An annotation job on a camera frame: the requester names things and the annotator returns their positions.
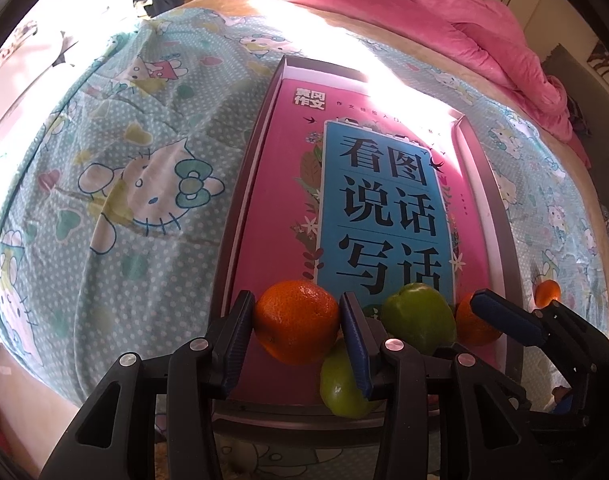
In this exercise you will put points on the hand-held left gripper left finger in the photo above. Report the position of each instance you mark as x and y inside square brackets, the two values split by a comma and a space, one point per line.
[237, 345]

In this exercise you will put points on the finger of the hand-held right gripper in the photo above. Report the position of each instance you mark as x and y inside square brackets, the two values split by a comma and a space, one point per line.
[565, 404]
[504, 317]

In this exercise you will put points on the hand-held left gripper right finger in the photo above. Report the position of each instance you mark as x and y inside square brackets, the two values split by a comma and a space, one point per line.
[357, 345]

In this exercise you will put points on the large orange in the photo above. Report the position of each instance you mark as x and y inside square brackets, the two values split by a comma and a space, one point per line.
[294, 320]

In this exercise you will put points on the green pepper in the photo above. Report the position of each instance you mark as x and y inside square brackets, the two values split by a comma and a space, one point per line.
[419, 315]

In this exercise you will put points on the cat print blue blanket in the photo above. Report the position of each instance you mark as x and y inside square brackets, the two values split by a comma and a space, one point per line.
[109, 235]

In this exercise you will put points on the dark green cloth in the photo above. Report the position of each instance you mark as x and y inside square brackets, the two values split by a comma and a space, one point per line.
[559, 67]

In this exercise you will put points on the pink plush duvet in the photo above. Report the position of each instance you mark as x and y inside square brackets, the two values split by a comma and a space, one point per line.
[484, 25]

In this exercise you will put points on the pink Chinese book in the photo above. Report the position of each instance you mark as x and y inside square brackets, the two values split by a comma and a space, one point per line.
[204, 2]

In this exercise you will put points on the white desk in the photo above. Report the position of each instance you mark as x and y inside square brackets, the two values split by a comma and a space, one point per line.
[24, 60]

